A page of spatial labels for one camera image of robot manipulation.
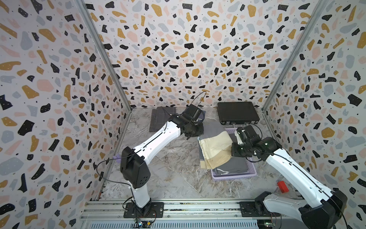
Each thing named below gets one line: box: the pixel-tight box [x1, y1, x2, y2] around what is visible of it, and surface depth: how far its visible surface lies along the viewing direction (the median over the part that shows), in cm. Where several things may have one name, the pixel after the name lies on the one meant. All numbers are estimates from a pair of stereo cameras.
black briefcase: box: [217, 101, 260, 125], surface depth 122 cm
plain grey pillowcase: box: [215, 156, 249, 174], surface depth 86 cm
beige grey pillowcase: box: [198, 130, 234, 170], surface depth 79 cm
